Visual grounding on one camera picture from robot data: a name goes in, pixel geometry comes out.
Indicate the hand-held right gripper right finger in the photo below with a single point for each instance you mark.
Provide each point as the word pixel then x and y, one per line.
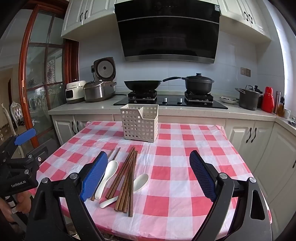
pixel 203 176

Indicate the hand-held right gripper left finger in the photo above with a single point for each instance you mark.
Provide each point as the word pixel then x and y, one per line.
pixel 94 176

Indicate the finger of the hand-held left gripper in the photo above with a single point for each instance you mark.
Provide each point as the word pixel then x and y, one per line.
pixel 25 136
pixel 34 156

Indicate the white ceramic spoon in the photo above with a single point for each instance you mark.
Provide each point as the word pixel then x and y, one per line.
pixel 141 182
pixel 108 173

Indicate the wooden chopstick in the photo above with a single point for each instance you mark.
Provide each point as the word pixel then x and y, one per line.
pixel 117 153
pixel 111 154

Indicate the bundle of wooden chopsticks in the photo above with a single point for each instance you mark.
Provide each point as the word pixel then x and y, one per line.
pixel 124 178

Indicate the white plastic utensil basket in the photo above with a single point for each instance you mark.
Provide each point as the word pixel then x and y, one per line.
pixel 138 125

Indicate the person's left hand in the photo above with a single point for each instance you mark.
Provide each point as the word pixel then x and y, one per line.
pixel 24 202

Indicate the white ornate chair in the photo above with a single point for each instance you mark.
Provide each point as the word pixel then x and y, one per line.
pixel 17 113

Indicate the red white checkered tablecloth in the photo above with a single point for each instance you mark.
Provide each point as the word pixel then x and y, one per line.
pixel 175 162

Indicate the red wooden glass door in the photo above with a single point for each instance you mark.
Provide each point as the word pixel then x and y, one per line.
pixel 23 76

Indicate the white stone countertop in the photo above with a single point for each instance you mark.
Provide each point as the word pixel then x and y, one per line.
pixel 81 107

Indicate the small white cooker appliance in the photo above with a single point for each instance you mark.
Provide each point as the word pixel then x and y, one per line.
pixel 74 92

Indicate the white plate with food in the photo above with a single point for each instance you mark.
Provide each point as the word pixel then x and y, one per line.
pixel 227 100

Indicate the black glass gas stove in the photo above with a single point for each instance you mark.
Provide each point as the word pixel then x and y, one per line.
pixel 171 102

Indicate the stainless steel pressure cooker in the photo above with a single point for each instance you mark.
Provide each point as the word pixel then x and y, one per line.
pixel 94 91

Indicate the grey lidded stock pot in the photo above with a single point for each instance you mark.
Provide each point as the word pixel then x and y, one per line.
pixel 248 99

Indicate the black lidded cooking pot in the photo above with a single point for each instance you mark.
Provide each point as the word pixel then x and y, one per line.
pixel 198 85

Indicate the red thermos bottle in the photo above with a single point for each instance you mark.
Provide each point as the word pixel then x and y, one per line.
pixel 268 99

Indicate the amber oil bottle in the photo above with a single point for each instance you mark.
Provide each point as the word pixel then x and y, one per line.
pixel 281 110

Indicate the black wok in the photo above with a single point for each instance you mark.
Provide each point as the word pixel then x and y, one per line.
pixel 141 84

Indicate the white cup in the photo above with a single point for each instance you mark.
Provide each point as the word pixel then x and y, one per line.
pixel 287 114

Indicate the silver rice cooker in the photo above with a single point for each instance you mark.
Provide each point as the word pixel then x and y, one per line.
pixel 105 69

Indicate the stainless steel bottle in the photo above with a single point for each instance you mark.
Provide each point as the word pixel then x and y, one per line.
pixel 277 99

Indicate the black range hood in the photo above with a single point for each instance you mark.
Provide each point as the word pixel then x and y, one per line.
pixel 166 34

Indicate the wall power outlet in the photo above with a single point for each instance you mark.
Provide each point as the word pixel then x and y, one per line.
pixel 92 68

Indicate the gold wall switch panel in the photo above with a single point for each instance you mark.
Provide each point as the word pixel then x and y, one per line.
pixel 245 71

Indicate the white wall cabinet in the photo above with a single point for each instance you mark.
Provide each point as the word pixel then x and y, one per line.
pixel 76 18
pixel 238 11

